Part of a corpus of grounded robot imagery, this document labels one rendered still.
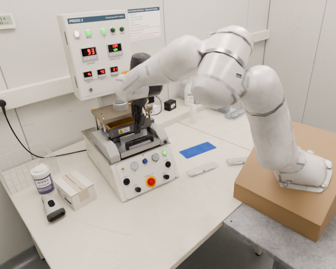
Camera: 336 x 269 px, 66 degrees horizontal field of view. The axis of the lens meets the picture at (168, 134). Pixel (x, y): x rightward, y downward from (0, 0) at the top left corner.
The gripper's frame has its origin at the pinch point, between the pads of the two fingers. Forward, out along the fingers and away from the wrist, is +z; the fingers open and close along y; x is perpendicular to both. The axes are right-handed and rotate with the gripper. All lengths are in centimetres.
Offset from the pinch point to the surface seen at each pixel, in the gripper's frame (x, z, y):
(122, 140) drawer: -6.6, 8.2, -2.0
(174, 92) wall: 78, 49, -73
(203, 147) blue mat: 46, 31, 5
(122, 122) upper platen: -3.1, 4.1, -10.3
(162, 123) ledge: 40, 41, -34
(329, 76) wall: 246, 39, -24
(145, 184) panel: -3.5, 22.8, 17.9
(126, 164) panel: -9.5, 13.4, 8.5
